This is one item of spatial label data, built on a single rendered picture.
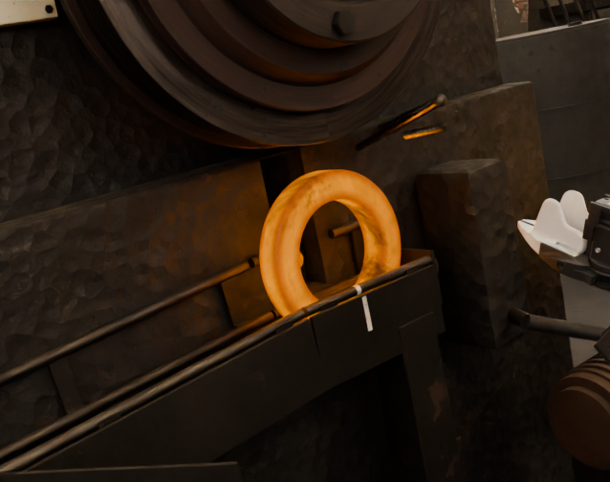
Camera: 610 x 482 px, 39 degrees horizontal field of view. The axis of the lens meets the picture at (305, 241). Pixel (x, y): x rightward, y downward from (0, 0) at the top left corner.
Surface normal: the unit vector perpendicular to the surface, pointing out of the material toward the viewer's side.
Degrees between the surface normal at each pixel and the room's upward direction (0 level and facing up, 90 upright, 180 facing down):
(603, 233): 89
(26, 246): 90
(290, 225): 90
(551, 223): 88
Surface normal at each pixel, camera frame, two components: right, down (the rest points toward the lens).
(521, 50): -0.48, 0.28
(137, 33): 0.61, 0.04
